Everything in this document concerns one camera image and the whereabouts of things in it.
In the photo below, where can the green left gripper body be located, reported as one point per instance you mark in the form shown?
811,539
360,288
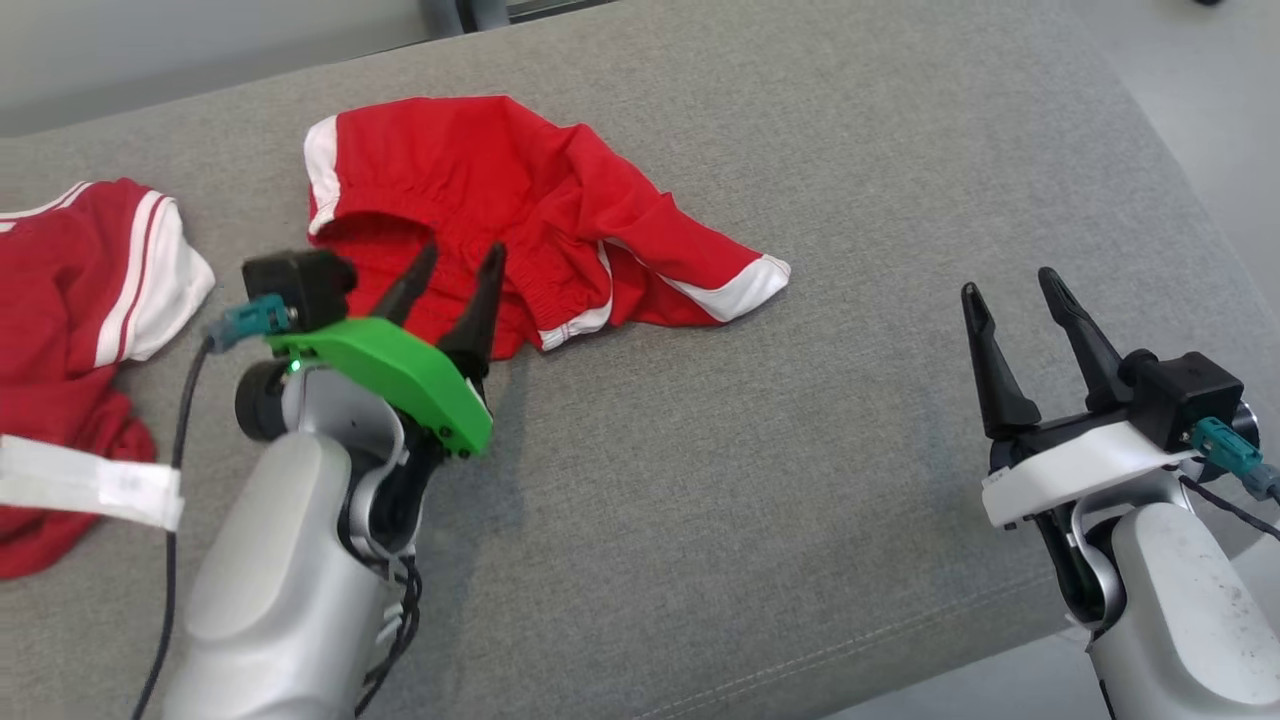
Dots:
400,375

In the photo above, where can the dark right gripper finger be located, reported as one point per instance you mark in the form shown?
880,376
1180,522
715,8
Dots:
1085,345
998,380

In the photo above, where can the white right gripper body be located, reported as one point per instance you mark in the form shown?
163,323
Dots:
1070,470

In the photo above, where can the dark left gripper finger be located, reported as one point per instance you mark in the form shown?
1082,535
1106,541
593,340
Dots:
408,290
478,325

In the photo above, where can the red white basketball jersey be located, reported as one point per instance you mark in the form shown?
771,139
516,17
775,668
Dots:
60,300

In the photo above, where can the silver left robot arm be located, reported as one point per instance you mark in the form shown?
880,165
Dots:
280,560

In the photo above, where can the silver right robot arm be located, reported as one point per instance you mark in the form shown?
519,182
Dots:
1190,610

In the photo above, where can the red shorts white trim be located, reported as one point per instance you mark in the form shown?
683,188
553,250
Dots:
520,190

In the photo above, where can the grey fabric sofa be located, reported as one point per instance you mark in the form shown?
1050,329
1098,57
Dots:
760,480

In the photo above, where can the white tape strip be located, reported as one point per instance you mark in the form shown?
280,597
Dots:
90,482

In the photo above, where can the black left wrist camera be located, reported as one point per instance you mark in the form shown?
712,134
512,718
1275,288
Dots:
300,285

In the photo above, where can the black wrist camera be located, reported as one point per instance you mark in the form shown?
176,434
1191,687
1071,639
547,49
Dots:
300,285
1185,395

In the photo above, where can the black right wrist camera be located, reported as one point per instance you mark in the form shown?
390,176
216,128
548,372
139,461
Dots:
1185,395

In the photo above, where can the dark metal frame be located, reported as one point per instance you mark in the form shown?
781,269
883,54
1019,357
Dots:
480,12

